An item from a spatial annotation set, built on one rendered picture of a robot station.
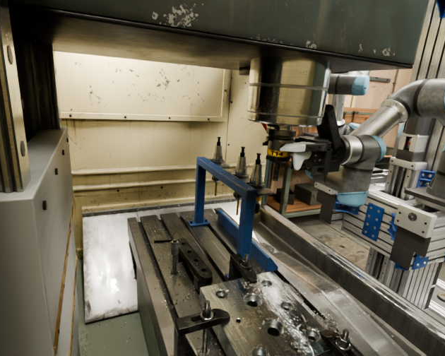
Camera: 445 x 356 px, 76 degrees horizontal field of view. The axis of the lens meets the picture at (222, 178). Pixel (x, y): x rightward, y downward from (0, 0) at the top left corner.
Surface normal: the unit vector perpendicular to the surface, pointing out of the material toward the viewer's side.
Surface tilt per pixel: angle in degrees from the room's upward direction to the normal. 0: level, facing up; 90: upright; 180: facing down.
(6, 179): 90
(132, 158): 90
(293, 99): 90
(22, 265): 90
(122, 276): 24
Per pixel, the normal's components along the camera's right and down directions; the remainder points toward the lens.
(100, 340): 0.07, -0.96
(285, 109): -0.22, 0.26
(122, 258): 0.22, -0.76
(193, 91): 0.40, 0.29
